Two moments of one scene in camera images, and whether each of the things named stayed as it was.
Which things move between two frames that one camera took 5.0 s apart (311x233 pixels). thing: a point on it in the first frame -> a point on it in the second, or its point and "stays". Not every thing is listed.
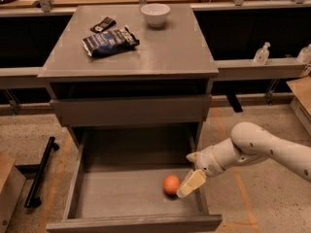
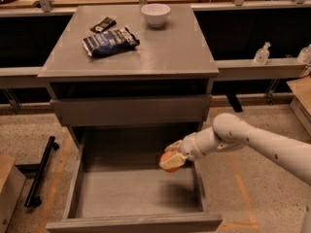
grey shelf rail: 224,69 stays
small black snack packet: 103,25 stays
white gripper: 208,161 -> 189,147
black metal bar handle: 32,200 stays
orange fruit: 171,184 -> 164,157
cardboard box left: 12,185 stays
